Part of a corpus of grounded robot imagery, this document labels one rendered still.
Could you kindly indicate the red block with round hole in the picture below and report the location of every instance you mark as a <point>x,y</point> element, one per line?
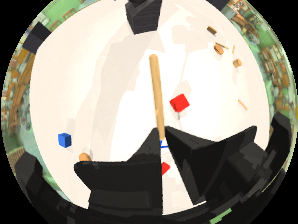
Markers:
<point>179,103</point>

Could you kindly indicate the round flat wooden disc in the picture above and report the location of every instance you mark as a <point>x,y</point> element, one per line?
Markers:
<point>83,157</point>
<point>218,49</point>

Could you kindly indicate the red rectangular block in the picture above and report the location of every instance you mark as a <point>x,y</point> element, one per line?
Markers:
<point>165,168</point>

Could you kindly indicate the blue string with wooden stick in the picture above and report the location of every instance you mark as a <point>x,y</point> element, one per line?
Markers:
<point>154,66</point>

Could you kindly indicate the blue block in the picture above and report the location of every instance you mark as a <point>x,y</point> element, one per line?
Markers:
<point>65,140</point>

